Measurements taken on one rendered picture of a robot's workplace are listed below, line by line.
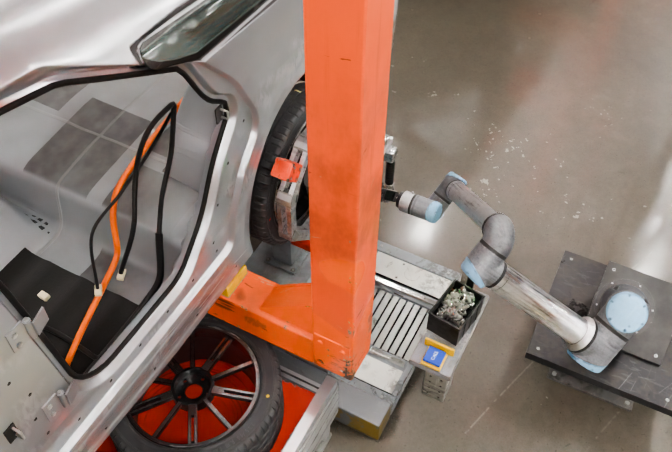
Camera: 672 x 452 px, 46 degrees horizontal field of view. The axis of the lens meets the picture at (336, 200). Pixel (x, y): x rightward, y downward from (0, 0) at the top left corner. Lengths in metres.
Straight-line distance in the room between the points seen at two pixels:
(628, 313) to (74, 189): 2.10
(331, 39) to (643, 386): 2.11
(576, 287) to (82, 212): 2.08
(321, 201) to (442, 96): 2.70
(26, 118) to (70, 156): 0.29
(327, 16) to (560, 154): 2.96
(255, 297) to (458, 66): 2.59
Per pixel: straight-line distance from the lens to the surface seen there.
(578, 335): 3.15
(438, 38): 5.30
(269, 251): 3.67
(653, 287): 3.45
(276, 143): 2.84
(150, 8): 2.21
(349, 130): 1.98
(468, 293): 3.15
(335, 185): 2.14
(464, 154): 4.48
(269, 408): 2.92
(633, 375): 3.43
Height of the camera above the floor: 3.09
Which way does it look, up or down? 48 degrees down
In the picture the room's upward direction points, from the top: straight up
